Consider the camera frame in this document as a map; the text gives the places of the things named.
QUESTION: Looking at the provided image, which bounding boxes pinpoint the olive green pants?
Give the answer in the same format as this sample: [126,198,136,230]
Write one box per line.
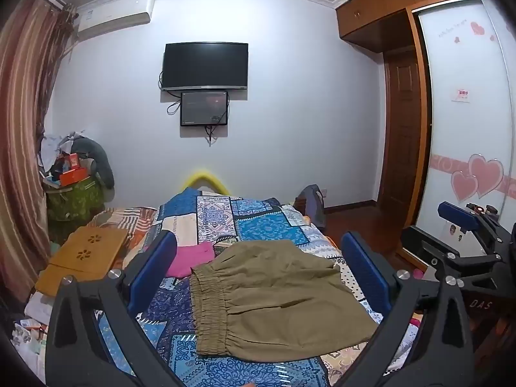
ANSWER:
[189,240,380,364]

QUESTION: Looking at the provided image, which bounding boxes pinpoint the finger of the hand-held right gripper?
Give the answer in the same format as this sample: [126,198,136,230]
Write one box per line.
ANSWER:
[438,201,509,253]
[399,226,504,289]

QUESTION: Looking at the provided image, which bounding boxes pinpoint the white air conditioner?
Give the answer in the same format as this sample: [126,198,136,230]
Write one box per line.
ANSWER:
[74,0,156,35]

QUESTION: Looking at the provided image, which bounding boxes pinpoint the black wall television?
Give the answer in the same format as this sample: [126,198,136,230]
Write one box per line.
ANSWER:
[161,41,249,91]

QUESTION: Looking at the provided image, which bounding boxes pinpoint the pile of small clutter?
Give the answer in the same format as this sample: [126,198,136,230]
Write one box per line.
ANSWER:
[11,290,55,375]

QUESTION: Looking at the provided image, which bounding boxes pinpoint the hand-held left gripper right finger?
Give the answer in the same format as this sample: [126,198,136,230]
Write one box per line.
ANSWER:
[334,231,480,387]

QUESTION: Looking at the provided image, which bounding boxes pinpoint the wooden lap desk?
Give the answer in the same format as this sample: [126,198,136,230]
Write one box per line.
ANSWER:
[34,226,130,298]

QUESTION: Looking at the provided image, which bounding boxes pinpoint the pile of white clothes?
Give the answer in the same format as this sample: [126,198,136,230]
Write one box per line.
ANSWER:
[38,130,86,172]

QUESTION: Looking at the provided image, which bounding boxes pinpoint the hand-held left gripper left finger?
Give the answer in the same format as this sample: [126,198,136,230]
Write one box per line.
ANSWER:
[44,231,190,387]

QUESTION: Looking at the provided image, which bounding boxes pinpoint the orange striped sheet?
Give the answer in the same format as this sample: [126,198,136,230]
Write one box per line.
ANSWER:
[89,205,159,244]

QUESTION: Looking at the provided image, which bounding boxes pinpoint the blue patchwork blanket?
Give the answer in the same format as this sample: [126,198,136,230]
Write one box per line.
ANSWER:
[93,187,420,387]

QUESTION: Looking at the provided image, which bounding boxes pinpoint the orange box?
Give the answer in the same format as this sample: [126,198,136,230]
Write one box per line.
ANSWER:
[58,167,89,187]

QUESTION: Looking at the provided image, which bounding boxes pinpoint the wooden overhead cabinet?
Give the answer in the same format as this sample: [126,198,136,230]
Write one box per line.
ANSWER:
[335,0,486,54]

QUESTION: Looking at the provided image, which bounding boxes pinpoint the green patterned cloth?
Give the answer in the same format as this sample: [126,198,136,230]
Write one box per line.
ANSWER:
[45,177,106,223]

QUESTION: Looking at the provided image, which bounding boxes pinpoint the small black wall monitor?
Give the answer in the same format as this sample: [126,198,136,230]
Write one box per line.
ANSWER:
[180,91,230,127]

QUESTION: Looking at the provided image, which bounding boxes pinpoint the striped brown curtain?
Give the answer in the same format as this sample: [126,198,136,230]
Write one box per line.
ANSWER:
[0,0,77,303]

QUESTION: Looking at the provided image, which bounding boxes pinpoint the grey backpack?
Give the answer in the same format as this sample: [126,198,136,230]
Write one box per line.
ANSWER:
[298,184,327,228]

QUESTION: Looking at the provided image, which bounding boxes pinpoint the yellow curved object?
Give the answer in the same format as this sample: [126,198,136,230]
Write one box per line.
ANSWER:
[180,168,232,194]

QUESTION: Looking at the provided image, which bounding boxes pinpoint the brown wooden door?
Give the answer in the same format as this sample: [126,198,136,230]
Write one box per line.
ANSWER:
[382,46,429,226]

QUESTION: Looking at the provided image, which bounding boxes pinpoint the pink cloth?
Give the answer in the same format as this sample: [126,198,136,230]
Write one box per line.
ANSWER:
[163,242,216,279]

